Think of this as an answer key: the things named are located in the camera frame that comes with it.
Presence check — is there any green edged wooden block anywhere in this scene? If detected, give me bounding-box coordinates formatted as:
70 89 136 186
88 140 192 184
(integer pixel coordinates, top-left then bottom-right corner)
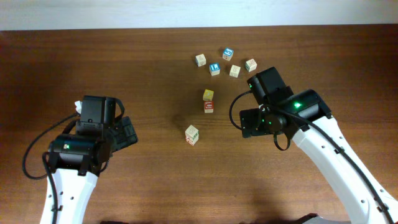
185 125 199 141
245 58 257 72

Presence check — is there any plain wooden picture block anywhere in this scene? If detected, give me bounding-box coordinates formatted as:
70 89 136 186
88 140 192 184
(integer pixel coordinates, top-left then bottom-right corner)
185 138 198 146

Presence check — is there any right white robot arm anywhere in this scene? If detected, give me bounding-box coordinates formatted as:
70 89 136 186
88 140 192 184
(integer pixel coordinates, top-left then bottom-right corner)
238 67 397 223

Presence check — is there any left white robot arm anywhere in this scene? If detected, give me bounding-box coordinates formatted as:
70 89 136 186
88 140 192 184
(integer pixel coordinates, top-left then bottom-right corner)
40 96 138 223

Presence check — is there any red letter U block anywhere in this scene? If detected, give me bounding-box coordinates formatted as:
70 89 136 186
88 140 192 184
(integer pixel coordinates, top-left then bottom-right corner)
204 101 214 113

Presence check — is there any yellow wooden block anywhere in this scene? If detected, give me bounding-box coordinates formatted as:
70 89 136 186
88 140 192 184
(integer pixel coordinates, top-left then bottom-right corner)
203 89 214 101

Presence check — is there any plain wooden block centre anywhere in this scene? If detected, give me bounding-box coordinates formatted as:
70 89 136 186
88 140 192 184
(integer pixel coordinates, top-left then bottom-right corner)
229 65 241 78

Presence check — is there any blue letter L block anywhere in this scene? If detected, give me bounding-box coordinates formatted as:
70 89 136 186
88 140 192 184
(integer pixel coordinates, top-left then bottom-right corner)
209 63 221 76

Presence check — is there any blue number five block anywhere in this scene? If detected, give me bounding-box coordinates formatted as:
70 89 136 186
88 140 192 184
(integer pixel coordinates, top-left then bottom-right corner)
222 48 234 61

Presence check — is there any plain wooden block far left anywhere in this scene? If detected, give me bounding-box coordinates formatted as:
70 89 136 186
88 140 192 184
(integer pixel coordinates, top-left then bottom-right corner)
195 54 206 67

